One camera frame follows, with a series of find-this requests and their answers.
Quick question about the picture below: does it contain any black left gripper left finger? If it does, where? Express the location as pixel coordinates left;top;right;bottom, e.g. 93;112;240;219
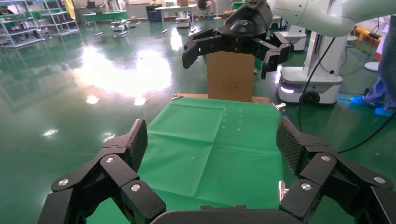
37;119;167;224

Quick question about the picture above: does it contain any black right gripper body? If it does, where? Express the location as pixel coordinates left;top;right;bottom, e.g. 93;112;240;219
216;0;273;56

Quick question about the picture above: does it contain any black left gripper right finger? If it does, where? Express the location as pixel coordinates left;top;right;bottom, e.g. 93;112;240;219
276;117;396;224

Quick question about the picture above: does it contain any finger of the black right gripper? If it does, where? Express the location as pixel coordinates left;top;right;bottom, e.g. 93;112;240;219
252;32;294;80
182;28;223;69

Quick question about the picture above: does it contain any small brown cardboard box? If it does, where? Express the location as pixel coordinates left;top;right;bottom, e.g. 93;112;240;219
206;51;256;103

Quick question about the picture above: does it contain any white table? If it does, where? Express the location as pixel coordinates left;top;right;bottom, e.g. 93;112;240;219
154;3;198;34

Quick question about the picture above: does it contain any dark blue bin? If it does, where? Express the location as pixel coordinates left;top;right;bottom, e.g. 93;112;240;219
146;4;163;22

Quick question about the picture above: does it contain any green table cloth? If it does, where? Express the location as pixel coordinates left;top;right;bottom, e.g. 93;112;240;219
86;97;285;224

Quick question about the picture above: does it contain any white round stand base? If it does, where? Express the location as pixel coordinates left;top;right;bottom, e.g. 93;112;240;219
364;61;381;72

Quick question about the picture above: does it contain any table with green cover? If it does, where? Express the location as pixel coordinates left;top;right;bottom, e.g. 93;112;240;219
82;10;129;37

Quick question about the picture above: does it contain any person in blue jeans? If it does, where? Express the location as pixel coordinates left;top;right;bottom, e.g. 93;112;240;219
350;15;396;118

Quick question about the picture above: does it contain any metal shelf rack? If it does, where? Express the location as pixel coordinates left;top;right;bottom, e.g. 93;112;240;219
0;0;46;49
37;0;80;36

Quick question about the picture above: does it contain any black cable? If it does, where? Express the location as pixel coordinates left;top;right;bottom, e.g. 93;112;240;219
297;37;337;133
336;112;396;154

